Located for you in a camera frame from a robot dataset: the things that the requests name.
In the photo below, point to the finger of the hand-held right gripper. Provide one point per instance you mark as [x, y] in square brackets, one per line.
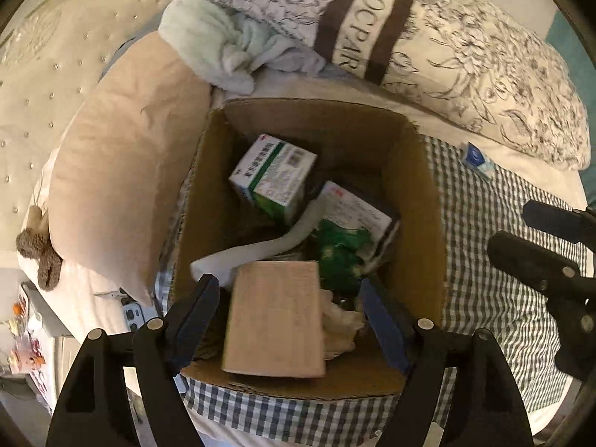
[554, 219]
[526, 256]

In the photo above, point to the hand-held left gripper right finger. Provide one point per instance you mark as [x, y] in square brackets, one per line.
[384, 321]

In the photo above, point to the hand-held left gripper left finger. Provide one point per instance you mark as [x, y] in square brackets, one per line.
[195, 321]

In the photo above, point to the white tissue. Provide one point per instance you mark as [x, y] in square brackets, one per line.
[337, 326]

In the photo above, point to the beige box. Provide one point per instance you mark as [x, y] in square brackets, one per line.
[274, 316]

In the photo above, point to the white bottle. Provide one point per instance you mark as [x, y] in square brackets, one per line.
[242, 256]

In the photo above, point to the green snack bag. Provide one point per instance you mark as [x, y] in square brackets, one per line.
[340, 251]

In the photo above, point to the cardboard box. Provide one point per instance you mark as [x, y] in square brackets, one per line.
[409, 186]

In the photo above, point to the green white medicine box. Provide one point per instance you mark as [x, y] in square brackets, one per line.
[274, 172]

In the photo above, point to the smartphone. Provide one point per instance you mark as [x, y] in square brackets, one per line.
[137, 314]

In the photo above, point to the checked cloth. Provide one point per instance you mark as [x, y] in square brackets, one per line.
[489, 335]

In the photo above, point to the blue white packet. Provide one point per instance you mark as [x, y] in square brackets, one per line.
[475, 156]

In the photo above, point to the white bedside table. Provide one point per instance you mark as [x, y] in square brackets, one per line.
[42, 330]

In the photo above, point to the beige pillow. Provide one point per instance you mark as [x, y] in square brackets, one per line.
[125, 172]

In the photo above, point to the brown teddy toy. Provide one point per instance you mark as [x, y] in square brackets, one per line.
[42, 256]

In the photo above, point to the teal curtain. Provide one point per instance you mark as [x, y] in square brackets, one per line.
[575, 51]

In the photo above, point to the floral patterned pillow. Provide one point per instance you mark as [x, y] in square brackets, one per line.
[465, 56]

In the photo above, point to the cream tufted headboard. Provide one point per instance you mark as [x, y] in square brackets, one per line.
[46, 79]

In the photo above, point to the mint green towel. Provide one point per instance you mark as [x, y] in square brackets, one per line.
[205, 32]

